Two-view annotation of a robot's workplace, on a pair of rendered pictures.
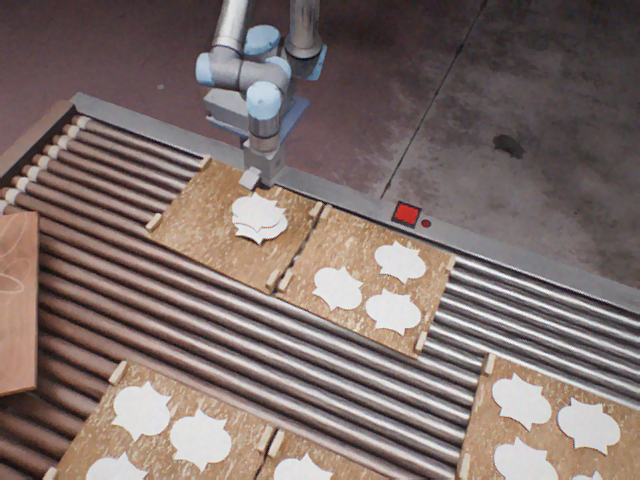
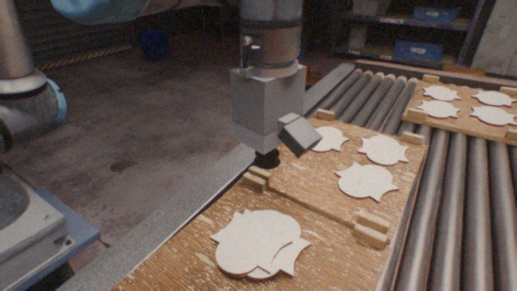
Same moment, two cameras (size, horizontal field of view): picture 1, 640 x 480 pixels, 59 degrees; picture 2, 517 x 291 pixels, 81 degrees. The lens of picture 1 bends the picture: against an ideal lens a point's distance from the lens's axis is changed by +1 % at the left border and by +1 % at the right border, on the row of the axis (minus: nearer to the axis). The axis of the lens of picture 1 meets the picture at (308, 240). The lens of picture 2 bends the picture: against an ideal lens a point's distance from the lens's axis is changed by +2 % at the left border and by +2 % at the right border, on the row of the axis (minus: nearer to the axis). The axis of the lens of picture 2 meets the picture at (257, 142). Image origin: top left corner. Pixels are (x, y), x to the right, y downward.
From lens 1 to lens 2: 1.35 m
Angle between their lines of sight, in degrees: 57
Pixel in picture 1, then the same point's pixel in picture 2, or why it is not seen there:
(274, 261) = (332, 235)
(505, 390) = (434, 111)
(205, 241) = not seen: outside the picture
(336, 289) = (367, 180)
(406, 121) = not seen: hidden behind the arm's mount
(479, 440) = (484, 129)
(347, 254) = (315, 169)
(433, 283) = (343, 127)
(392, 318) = (392, 149)
